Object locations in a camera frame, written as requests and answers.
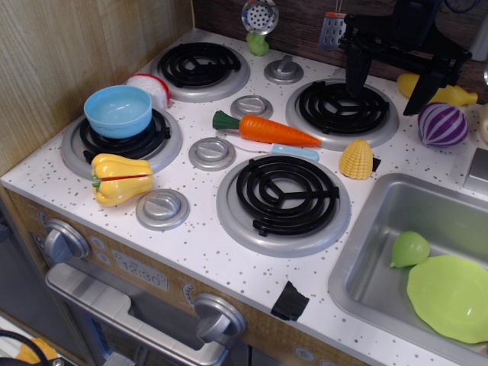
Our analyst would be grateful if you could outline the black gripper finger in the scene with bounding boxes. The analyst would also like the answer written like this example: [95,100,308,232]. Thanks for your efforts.
[403,63,460,116]
[345,40,372,97]

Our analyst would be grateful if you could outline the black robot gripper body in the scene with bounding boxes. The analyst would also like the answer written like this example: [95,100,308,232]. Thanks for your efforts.
[339,1,472,69]

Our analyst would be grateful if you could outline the yellow toy corn piece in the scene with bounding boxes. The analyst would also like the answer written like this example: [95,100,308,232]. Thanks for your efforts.
[339,140,374,180]

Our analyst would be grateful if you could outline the light blue plastic bowl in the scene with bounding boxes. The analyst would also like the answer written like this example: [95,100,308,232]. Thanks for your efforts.
[84,85,153,139]

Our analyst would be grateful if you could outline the yellow toy squash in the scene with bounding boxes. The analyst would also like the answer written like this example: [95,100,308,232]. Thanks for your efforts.
[396,73,478,107]

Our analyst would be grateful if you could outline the hanging silver spatula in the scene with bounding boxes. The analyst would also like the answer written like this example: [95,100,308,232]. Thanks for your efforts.
[319,1,346,50]

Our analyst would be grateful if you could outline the purple white toy onion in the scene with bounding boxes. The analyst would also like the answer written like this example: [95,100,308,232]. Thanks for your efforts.
[417,102,469,146]

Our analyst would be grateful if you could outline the silver faucet pipe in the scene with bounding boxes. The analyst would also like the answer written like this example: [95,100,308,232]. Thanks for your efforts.
[470,23,487,61]

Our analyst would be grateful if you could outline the cream toy at right edge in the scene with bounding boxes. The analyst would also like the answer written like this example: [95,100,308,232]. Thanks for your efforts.
[478,104,488,143]

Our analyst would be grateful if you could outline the back right black burner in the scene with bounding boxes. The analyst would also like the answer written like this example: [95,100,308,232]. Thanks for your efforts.
[284,79,400,152]

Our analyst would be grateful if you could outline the black burner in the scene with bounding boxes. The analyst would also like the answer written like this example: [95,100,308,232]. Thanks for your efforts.
[216,155,351,258]
[150,42,250,103]
[284,79,400,152]
[61,109,182,179]

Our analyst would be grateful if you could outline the back silver stove knob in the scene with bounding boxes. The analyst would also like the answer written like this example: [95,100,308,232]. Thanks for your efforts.
[264,55,304,85]

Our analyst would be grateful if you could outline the silver stove knob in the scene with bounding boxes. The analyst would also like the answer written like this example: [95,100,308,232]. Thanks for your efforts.
[136,189,190,231]
[188,137,236,172]
[264,55,304,85]

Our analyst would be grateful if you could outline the black tape near sink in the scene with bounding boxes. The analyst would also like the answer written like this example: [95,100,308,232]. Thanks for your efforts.
[372,157,381,172]

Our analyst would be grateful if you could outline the green toy vegetable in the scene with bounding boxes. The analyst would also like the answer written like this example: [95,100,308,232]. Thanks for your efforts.
[246,32,269,56]

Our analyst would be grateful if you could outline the hanging silver skimmer ladle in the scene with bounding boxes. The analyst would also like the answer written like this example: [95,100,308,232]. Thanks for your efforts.
[241,0,279,35]

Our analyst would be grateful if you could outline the upper middle silver knob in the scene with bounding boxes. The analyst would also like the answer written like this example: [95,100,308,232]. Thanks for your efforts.
[230,95,274,119]

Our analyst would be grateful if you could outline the orange toy carrot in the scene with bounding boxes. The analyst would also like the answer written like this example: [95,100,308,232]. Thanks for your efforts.
[212,111,321,146]

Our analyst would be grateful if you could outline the silver sink basin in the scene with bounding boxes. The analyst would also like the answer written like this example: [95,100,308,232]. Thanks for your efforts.
[329,174,487,365]

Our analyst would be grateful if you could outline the back left black burner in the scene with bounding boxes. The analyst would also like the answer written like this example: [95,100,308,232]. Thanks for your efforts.
[150,42,250,103]

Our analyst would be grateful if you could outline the front right black burner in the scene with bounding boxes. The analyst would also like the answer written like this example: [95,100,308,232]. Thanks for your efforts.
[216,155,351,258]

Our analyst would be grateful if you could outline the green toy pear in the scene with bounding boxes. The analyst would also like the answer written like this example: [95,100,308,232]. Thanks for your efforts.
[390,231,430,268]

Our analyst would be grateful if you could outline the centre silver stove knob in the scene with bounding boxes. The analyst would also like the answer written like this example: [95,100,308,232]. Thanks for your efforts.
[188,137,236,172]

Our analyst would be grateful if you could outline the red white toy radish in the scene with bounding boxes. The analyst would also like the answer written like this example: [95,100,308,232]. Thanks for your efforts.
[126,73,171,109]

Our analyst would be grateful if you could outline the green plastic plate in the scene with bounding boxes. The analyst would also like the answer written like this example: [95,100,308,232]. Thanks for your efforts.
[406,255,487,344]

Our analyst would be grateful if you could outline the front left black burner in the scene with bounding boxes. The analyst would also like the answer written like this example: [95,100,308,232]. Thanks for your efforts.
[61,109,182,179]

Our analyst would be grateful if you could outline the front silver stove knob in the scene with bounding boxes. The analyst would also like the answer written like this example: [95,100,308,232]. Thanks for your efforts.
[136,189,190,231]

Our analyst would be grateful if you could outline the black tape front edge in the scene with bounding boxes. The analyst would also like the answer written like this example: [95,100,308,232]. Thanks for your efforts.
[271,281,310,321]

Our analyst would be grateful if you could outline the yellow toy bell pepper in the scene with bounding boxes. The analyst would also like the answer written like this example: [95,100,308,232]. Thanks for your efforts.
[91,153,153,207]

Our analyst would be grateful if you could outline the right oven dial knob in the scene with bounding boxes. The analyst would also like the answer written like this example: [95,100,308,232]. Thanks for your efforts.
[194,293,247,343]

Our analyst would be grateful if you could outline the oven dial knob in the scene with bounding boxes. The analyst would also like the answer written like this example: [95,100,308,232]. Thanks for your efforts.
[43,219,91,263]
[194,293,247,343]

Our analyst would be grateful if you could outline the left oven dial knob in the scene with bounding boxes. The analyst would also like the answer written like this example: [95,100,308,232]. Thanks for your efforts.
[43,219,91,263]

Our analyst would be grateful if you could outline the orange toy on floor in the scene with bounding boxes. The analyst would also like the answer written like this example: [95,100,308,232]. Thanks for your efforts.
[15,338,58,364]

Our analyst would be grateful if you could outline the blue handled toy knife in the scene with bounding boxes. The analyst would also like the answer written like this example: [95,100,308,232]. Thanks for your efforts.
[226,136,319,162]

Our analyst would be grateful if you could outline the silver oven door handle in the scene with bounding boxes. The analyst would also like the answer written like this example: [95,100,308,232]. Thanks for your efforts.
[46,264,229,365]

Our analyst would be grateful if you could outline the black cable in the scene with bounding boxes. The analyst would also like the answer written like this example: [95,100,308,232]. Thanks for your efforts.
[0,329,43,365]

